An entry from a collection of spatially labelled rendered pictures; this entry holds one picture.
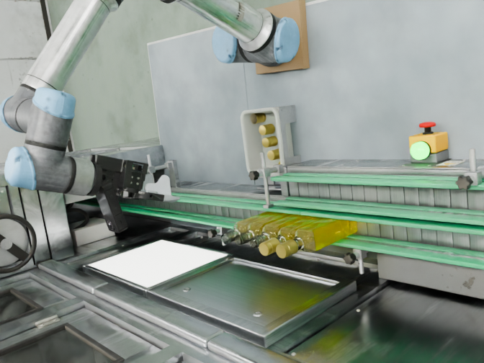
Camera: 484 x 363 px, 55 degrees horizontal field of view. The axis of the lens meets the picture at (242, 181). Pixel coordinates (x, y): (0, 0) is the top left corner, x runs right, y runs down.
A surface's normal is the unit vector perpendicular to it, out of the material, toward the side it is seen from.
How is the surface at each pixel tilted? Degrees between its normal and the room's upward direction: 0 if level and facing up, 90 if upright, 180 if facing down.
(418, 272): 0
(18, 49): 90
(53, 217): 90
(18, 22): 90
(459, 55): 0
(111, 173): 90
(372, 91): 0
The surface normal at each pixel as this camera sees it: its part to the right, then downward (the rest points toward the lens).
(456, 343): -0.14, -0.98
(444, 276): -0.73, 0.20
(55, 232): 0.68, 0.04
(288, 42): 0.79, 0.19
